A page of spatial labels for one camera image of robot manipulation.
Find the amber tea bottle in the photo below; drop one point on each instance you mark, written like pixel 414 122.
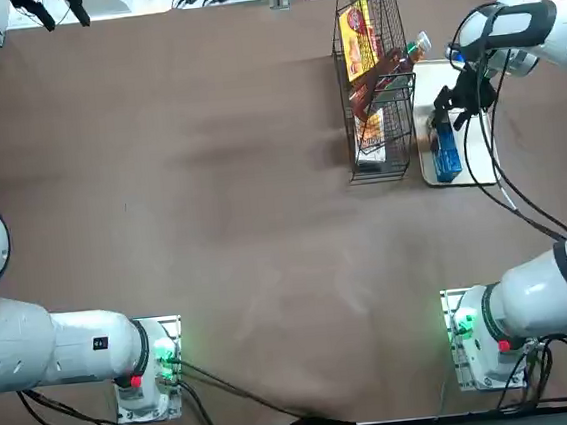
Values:
pixel 390 69

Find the blue Oreo cookie box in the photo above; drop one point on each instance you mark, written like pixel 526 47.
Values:
pixel 446 156

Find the white plastic tray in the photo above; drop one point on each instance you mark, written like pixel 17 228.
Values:
pixel 479 153

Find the white Franzzi biscuit box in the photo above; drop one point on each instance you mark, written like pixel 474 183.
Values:
pixel 373 131

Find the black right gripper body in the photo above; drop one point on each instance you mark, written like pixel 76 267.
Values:
pixel 475 91

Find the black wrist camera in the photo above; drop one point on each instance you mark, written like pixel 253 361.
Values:
pixel 455 52

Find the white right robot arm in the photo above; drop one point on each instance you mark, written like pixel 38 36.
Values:
pixel 537 288

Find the yellow Nabati wafer box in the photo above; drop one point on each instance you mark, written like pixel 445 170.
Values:
pixel 355 40

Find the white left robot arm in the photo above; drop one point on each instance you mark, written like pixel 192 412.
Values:
pixel 76 353

